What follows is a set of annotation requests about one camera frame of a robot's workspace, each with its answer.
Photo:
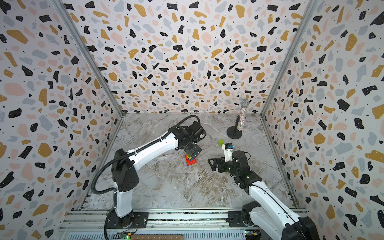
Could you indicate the aluminium mounting rail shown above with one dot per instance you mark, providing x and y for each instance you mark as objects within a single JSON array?
[{"x": 193, "y": 224}]

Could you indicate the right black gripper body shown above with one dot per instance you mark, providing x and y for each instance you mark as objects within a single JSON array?
[{"x": 222, "y": 165}]

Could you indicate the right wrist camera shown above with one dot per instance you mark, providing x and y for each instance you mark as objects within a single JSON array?
[{"x": 228, "y": 149}]

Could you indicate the red block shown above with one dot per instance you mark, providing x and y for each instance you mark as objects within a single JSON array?
[{"x": 190, "y": 162}]

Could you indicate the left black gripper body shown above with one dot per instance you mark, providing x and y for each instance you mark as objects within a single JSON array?
[{"x": 192, "y": 148}]

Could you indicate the glitter microphone on stand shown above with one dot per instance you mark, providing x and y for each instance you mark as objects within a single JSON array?
[{"x": 235, "y": 132}]

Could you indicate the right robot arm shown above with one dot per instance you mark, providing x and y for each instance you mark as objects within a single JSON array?
[{"x": 266, "y": 211}]

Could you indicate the wooden strip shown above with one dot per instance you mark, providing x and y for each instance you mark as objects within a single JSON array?
[{"x": 157, "y": 237}]

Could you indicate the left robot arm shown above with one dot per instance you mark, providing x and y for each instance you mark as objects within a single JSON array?
[{"x": 125, "y": 172}]

